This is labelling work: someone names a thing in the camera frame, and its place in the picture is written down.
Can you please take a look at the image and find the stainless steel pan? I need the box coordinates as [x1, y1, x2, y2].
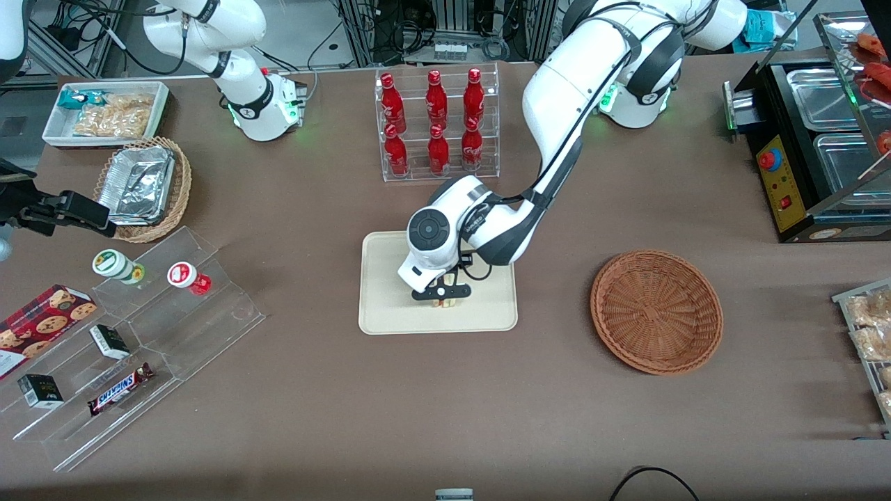
[813, 132, 891, 193]
[787, 67, 862, 132]

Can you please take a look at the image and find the red cola bottle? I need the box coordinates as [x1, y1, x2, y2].
[380, 73, 407, 133]
[384, 124, 409, 177]
[426, 70, 448, 130]
[427, 124, 450, 175]
[461, 118, 483, 171]
[464, 67, 485, 129]

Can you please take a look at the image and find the black food warmer machine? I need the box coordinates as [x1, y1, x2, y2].
[723, 10, 891, 244]

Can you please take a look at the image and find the red-lidded small jar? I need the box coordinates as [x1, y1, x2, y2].
[167, 261, 212, 296]

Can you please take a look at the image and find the white rectangular snack bin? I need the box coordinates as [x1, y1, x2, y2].
[42, 81, 171, 150]

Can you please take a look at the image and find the silver foil container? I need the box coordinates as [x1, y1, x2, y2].
[97, 145, 175, 225]

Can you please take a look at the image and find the red tartan cookie box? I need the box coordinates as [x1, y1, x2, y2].
[0, 284, 98, 380]

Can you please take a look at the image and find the green sunflower-label jar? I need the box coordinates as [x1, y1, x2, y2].
[92, 249, 145, 286]

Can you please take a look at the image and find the brown round wicker basket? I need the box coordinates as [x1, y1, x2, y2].
[590, 250, 724, 376]

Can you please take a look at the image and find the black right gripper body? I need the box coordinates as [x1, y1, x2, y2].
[0, 160, 65, 229]

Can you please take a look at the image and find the Snickers chocolate bar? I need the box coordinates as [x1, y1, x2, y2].
[87, 363, 155, 417]

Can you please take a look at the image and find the cream rectangular plastic tray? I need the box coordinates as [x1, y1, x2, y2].
[358, 231, 519, 335]

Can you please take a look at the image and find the teal plastic bag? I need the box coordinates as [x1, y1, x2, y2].
[741, 8, 798, 54]

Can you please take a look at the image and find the clear acrylic stepped display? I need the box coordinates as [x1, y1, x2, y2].
[0, 225, 266, 473]

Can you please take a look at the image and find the light woven wicker basket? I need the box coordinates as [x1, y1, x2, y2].
[93, 136, 192, 244]

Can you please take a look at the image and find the clear acrylic bottle rack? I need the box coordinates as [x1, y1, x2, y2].
[375, 62, 500, 183]

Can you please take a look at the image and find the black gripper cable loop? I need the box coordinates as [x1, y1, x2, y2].
[456, 252, 493, 282]

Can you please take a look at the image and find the black box with face print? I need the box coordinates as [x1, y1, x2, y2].
[17, 374, 65, 408]

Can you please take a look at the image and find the small black box white label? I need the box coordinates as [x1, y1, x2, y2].
[89, 324, 131, 360]

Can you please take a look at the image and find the tray of fried snacks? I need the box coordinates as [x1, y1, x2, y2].
[832, 278, 891, 439]

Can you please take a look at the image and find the clear bag of crackers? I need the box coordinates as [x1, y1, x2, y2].
[73, 94, 155, 138]

